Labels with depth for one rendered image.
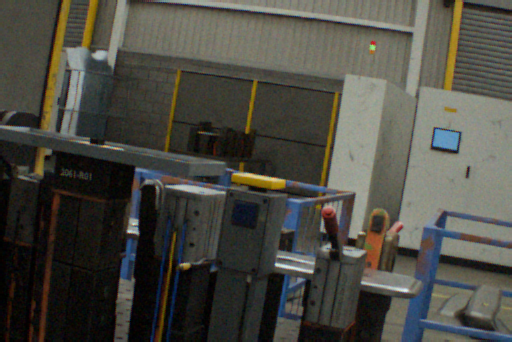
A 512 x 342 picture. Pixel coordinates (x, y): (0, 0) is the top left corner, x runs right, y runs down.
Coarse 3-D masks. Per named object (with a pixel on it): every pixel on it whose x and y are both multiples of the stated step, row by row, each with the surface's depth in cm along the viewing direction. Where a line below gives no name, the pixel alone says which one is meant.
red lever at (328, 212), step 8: (328, 208) 108; (328, 216) 107; (336, 216) 109; (328, 224) 109; (336, 224) 110; (328, 232) 111; (336, 232) 111; (336, 240) 114; (336, 248) 116; (336, 256) 117
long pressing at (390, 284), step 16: (288, 256) 146; (304, 256) 149; (288, 272) 133; (304, 272) 132; (368, 272) 141; (384, 272) 144; (368, 288) 129; (384, 288) 128; (400, 288) 128; (416, 288) 133
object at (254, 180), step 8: (232, 176) 107; (240, 176) 107; (248, 176) 107; (256, 176) 109; (264, 176) 111; (248, 184) 107; (256, 184) 106; (264, 184) 106; (272, 184) 106; (280, 184) 109; (264, 192) 108
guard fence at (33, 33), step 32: (0, 0) 435; (32, 0) 468; (64, 0) 505; (0, 32) 442; (32, 32) 476; (64, 32) 511; (0, 64) 450; (32, 64) 485; (0, 96) 457; (32, 96) 493
